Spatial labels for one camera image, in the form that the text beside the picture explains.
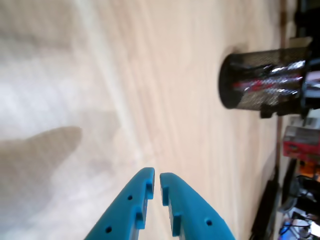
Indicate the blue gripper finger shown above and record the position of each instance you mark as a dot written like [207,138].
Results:
[197,215]
[120,215]

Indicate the red retractable pen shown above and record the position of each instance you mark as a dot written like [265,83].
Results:
[260,83]

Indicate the black mesh pen holder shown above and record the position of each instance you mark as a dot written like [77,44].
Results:
[230,82]

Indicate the red carton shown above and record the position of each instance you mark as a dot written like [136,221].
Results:
[300,147]

